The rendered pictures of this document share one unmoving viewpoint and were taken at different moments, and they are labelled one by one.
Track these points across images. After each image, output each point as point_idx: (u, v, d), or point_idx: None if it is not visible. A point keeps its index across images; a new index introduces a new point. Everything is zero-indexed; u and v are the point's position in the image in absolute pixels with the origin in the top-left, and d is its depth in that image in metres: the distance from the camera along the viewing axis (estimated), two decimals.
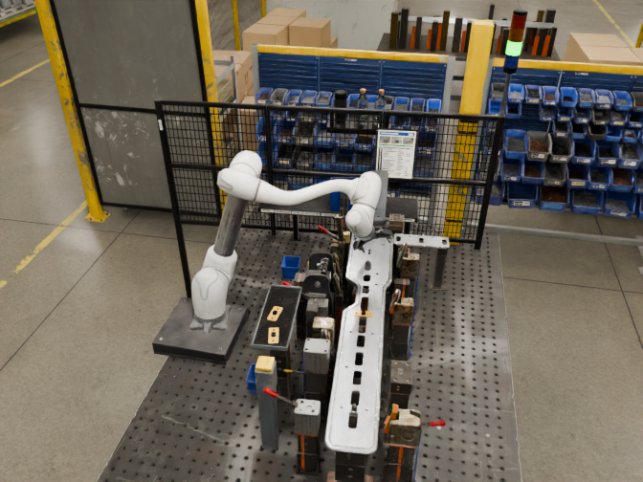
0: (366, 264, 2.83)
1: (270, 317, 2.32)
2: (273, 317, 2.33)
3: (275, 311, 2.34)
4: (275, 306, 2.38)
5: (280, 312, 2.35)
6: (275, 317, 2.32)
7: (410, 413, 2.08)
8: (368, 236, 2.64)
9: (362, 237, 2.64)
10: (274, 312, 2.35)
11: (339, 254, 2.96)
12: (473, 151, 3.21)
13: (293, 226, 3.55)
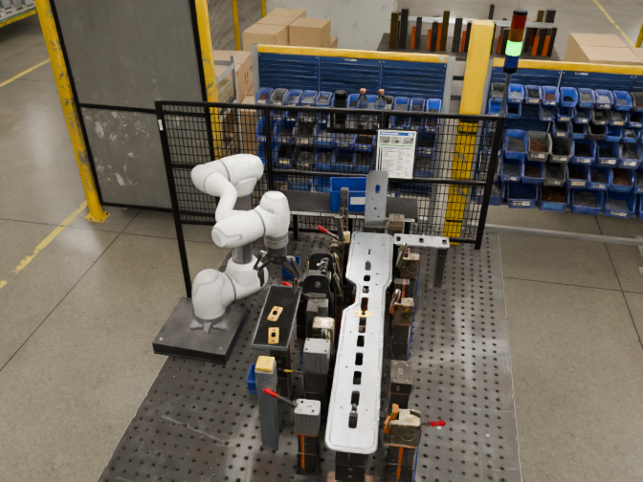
0: (366, 264, 2.83)
1: (270, 317, 2.32)
2: (273, 317, 2.33)
3: (275, 311, 2.34)
4: (275, 306, 2.38)
5: (280, 312, 2.35)
6: (275, 317, 2.32)
7: (410, 413, 2.08)
8: None
9: None
10: (274, 312, 2.35)
11: (339, 254, 2.96)
12: (473, 151, 3.21)
13: (293, 226, 3.55)
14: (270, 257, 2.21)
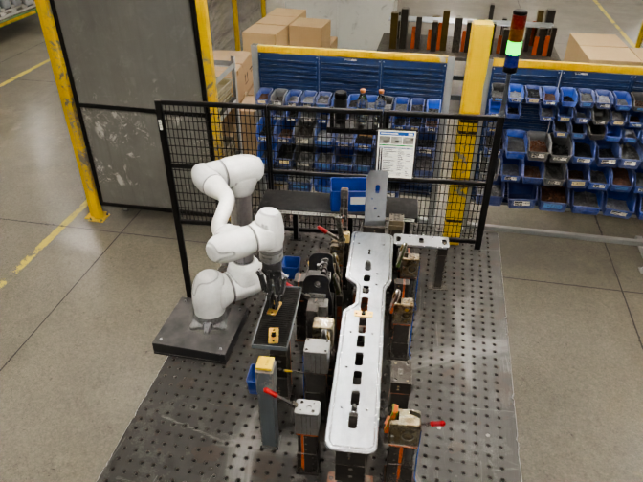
0: (366, 264, 2.83)
1: (269, 312, 2.30)
2: (272, 311, 2.31)
3: (274, 305, 2.33)
4: (274, 300, 2.36)
5: (280, 306, 2.33)
6: (274, 312, 2.30)
7: (410, 413, 2.08)
8: None
9: None
10: (273, 306, 2.33)
11: (339, 254, 2.96)
12: (473, 151, 3.21)
13: (293, 226, 3.55)
14: (265, 273, 2.22)
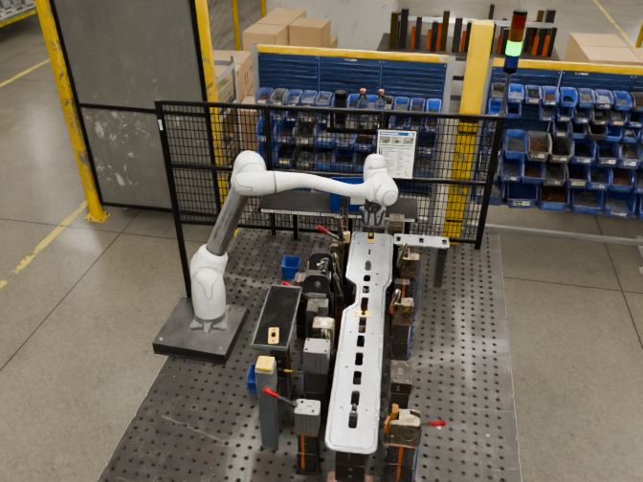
0: (366, 264, 2.83)
1: (368, 241, 2.89)
2: (370, 240, 2.90)
3: (370, 236, 2.91)
4: (367, 233, 2.95)
5: (374, 236, 2.93)
6: (372, 241, 2.89)
7: (410, 413, 2.08)
8: None
9: None
10: (369, 237, 2.92)
11: (339, 254, 2.96)
12: (473, 151, 3.21)
13: (293, 226, 3.55)
14: (367, 208, 2.81)
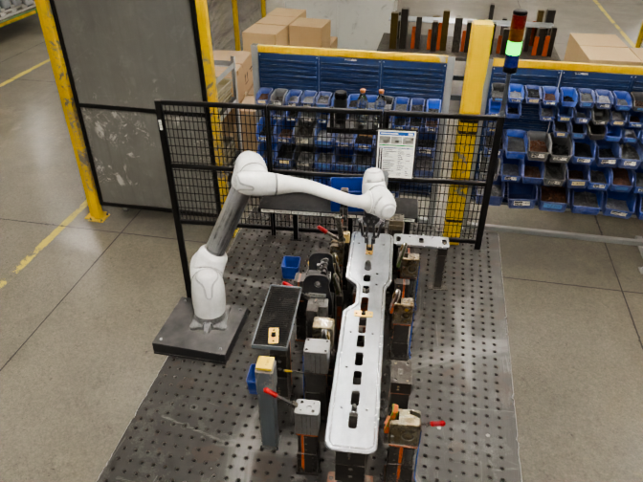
0: (366, 264, 2.83)
1: (367, 252, 2.94)
2: (369, 251, 2.94)
3: (368, 248, 2.96)
4: None
5: (373, 248, 2.97)
6: (371, 251, 2.94)
7: (410, 413, 2.08)
8: None
9: None
10: (368, 248, 2.96)
11: (339, 254, 2.96)
12: (473, 151, 3.21)
13: (293, 226, 3.55)
14: (365, 220, 2.86)
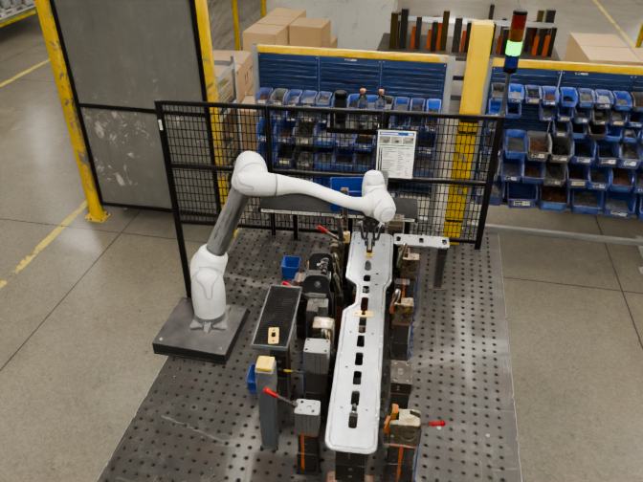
0: (366, 264, 2.83)
1: (367, 255, 2.94)
2: (369, 254, 2.94)
3: (368, 250, 2.96)
4: None
5: (373, 251, 2.97)
6: (371, 254, 2.94)
7: (410, 413, 2.08)
8: None
9: None
10: (368, 251, 2.96)
11: (339, 254, 2.96)
12: (473, 151, 3.21)
13: (293, 226, 3.55)
14: (365, 223, 2.85)
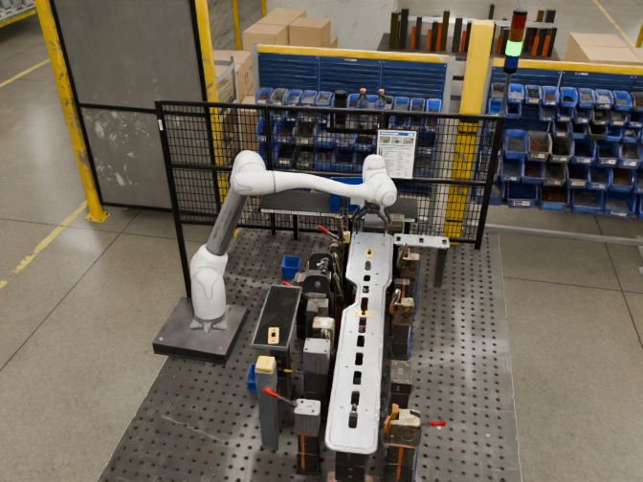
0: (366, 264, 2.83)
1: (367, 256, 2.94)
2: (368, 255, 2.95)
3: (368, 251, 2.97)
4: (365, 248, 3.00)
5: (373, 251, 2.98)
6: (370, 255, 2.94)
7: (410, 413, 2.08)
8: None
9: None
10: (368, 251, 2.97)
11: (339, 254, 2.96)
12: (473, 151, 3.21)
13: (293, 226, 3.55)
14: (366, 208, 2.81)
